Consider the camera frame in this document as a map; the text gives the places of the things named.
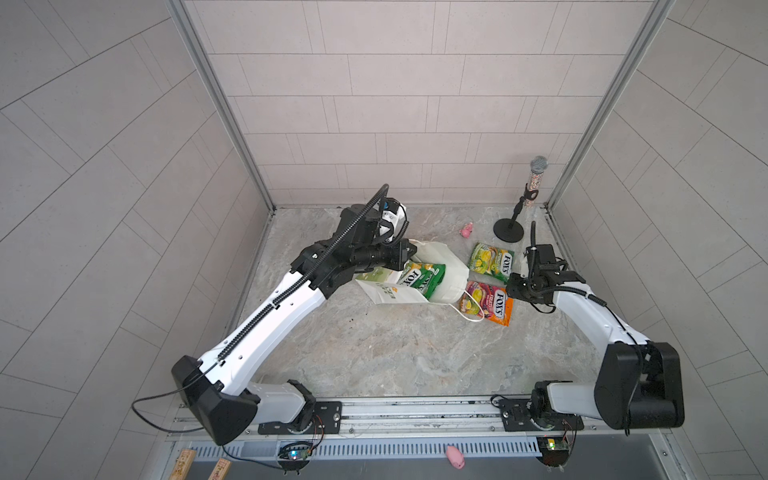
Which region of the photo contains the silver microphone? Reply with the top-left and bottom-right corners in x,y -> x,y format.
524,156 -> 548,207

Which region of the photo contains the aluminium rail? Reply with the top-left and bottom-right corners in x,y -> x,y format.
167,392 -> 667,442

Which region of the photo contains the orange pink Fox's candy bag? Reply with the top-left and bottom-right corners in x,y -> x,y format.
458,281 -> 514,326

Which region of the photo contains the yellow green Fox's candy bag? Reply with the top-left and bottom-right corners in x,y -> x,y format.
468,242 -> 515,283

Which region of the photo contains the wooden block right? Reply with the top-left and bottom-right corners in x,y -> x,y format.
208,458 -> 232,480

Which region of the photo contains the wooden block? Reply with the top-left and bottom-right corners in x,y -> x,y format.
208,458 -> 232,480
168,449 -> 196,480

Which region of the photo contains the pink toy on table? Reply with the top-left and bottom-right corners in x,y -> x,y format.
460,222 -> 473,238

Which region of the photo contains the black microphone stand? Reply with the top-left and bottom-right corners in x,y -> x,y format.
493,184 -> 539,243

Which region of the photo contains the circuit board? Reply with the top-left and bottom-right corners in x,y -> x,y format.
536,437 -> 571,468
277,441 -> 314,474

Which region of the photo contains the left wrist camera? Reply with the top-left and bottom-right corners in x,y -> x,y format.
379,198 -> 407,242

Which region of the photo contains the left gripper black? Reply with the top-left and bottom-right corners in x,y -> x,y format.
345,236 -> 418,274

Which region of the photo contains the pink toy on rail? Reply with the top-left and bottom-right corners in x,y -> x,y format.
445,445 -> 466,470

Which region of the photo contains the green snack bag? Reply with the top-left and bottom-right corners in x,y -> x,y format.
397,260 -> 446,300

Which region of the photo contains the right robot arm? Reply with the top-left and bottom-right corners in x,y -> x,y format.
506,222 -> 685,434

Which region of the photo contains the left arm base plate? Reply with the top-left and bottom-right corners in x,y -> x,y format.
258,401 -> 343,435

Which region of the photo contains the wooden block left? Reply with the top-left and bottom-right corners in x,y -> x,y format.
168,449 -> 196,480

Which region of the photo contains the left circuit board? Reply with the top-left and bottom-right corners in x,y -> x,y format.
277,441 -> 314,474

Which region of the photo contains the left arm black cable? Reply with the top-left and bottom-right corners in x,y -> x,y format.
130,371 -> 217,434

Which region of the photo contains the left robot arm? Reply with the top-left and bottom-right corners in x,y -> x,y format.
171,185 -> 417,446

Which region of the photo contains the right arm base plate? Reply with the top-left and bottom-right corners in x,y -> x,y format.
490,395 -> 584,432

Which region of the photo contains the right circuit board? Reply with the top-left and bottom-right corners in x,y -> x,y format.
536,437 -> 571,468

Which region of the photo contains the white paper bag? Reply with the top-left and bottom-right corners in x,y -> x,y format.
355,240 -> 485,322

